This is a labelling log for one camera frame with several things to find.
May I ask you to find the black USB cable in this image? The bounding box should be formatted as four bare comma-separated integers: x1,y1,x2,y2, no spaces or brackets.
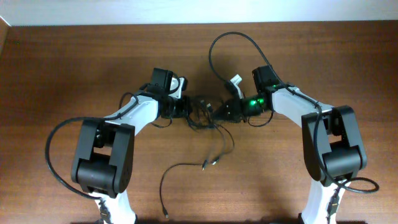
186,95,236,171

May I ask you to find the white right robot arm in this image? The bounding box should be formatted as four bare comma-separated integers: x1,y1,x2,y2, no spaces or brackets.
213,65,368,223

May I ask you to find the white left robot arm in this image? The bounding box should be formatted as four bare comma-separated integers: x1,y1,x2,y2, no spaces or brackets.
71,68,187,223

